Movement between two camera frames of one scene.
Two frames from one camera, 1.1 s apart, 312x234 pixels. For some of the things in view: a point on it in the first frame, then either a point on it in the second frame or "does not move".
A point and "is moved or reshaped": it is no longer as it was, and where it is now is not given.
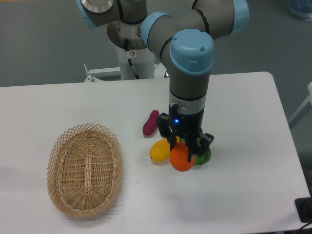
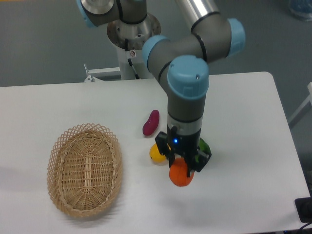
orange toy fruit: x=179 y=157 is moved or reshaped
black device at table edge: x=303 y=206 does not move
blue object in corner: x=302 y=8 does not move
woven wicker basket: x=85 y=168 does not move
